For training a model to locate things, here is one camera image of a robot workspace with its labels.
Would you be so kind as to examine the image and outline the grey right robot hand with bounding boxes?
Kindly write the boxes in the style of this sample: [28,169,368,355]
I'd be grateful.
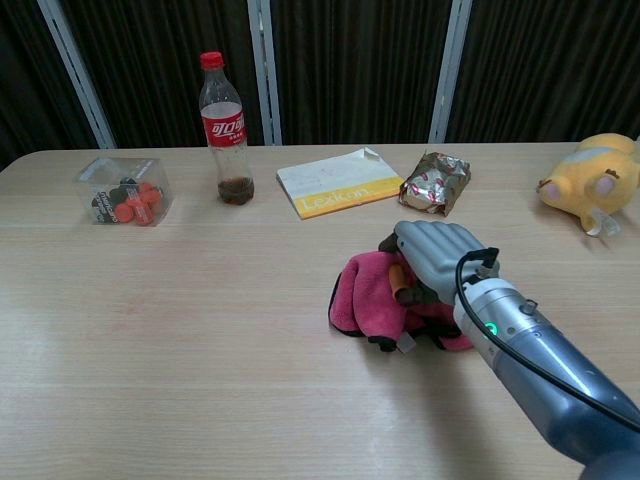
[378,220,489,307]

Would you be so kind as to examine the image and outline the yellow plush toy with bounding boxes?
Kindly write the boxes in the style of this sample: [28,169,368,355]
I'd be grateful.
[536,132,640,237]

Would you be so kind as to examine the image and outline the dark pleated curtain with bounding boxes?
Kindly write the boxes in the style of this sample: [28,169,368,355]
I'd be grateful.
[0,0,640,171]

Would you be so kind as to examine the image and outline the pink cloth with black trim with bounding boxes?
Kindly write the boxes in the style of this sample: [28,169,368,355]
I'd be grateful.
[327,250,475,354]

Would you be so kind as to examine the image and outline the cola bottle with red cap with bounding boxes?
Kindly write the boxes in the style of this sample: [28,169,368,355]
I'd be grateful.
[198,51,256,206]

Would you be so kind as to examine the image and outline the orange and black small containers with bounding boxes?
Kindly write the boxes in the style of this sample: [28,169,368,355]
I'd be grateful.
[90,177,166,228]

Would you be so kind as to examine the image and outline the grey metal upright rail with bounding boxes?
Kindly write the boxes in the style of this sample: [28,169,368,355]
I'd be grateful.
[428,0,474,145]
[37,0,117,150]
[247,0,284,147]

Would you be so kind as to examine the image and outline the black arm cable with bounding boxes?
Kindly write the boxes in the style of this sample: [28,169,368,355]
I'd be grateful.
[454,247,640,434]

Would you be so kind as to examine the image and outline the gold foil snack packet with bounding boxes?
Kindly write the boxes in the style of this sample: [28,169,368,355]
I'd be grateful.
[398,149,474,218]

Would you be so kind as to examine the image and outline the clear plastic box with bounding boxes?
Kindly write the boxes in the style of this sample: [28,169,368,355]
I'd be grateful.
[73,157,176,228]

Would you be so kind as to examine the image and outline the white and yellow notebook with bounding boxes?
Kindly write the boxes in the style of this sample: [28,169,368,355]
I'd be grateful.
[276,145,407,222]

